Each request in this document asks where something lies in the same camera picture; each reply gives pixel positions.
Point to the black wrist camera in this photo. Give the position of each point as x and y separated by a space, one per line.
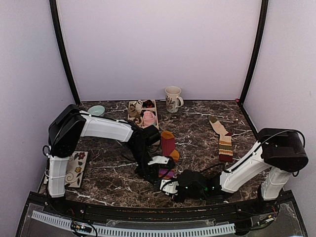
193 179
151 134

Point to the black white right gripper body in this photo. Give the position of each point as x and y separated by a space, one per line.
176 199

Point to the black left corner post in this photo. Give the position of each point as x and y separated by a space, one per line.
62 51

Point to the black red rolled sock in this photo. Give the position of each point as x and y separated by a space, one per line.
148 104

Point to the floral patterned tile coaster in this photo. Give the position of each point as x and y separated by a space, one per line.
72 167

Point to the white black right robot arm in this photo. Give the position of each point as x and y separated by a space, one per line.
281 151

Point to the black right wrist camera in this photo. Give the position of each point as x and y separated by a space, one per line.
193 179

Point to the black right corner post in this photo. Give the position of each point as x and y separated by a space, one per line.
255 51

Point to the maroon purple orange striped sock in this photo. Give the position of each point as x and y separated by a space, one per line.
168 150

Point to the pink rolled sock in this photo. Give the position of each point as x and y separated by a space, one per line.
149 120

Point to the black corner post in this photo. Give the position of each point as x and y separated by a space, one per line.
255 51
62 51

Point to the cream green rolled sock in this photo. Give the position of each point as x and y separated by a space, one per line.
138 121

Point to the white slotted cable duct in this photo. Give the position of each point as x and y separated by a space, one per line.
129 229

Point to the seashell coral ceramic mug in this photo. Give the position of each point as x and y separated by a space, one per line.
173 99

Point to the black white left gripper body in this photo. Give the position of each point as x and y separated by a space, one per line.
145 170

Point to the cream olive striped sock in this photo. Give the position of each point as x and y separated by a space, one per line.
225 140

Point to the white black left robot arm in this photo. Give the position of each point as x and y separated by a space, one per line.
72 124

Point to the wooden compartment organizer box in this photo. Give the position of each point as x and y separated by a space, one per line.
152 109

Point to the light blue ceramic bowl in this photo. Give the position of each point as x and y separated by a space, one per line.
97 110

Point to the white ribbed rolled sock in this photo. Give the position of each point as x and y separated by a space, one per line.
139 105

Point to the black front frame rail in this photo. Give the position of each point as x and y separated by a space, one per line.
86 208

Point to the beige rolled sock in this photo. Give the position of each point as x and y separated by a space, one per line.
132 112

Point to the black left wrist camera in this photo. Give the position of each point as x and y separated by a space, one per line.
151 134

